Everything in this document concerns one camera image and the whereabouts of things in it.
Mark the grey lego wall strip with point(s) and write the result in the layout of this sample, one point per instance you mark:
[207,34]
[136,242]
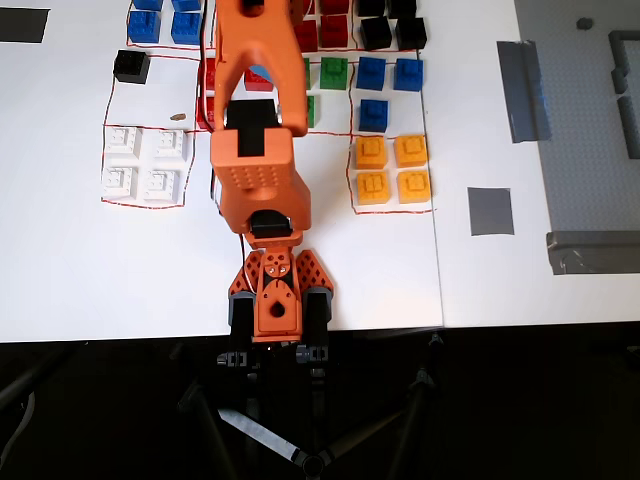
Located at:
[631,130]
[619,65]

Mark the black stand leg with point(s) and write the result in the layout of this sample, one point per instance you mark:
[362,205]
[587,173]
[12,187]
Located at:
[25,382]

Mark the small brown scrap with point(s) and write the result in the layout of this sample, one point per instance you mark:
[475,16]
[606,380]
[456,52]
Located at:
[178,117]

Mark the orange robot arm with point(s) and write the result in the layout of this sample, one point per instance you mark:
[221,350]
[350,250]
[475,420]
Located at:
[260,170]

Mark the grey lego baseplate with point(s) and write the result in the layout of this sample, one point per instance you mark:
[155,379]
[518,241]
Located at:
[575,165]

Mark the black lego block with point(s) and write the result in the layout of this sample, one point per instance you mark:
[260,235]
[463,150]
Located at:
[411,34]
[372,6]
[131,66]
[375,34]

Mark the grey tape square marker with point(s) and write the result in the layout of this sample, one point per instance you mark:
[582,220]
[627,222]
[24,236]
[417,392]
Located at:
[491,211]

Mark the black camera tripod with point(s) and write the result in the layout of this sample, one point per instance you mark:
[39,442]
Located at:
[312,462]

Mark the yellow lego block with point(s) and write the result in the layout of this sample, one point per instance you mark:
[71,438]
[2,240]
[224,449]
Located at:
[373,188]
[414,186]
[410,150]
[371,153]

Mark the blue lego block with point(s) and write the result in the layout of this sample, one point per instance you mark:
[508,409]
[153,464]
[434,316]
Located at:
[145,27]
[371,74]
[186,29]
[147,4]
[408,75]
[186,4]
[374,116]

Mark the white lego block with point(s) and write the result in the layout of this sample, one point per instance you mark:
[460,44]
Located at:
[171,145]
[162,186]
[123,145]
[120,184]

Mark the grey black table clamp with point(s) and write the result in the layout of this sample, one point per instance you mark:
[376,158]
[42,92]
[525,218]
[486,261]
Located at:
[241,320]
[317,320]

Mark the red lego block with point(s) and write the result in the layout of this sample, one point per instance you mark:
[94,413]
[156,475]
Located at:
[334,6]
[205,117]
[306,9]
[307,36]
[334,32]
[257,86]

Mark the small grey lego piece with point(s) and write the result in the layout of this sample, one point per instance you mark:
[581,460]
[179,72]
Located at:
[584,23]

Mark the grey duct tape strip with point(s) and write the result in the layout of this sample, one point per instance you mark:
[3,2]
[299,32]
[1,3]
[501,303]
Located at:
[522,95]
[595,252]

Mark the black tape rectangle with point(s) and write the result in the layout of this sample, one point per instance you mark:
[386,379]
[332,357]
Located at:
[22,25]

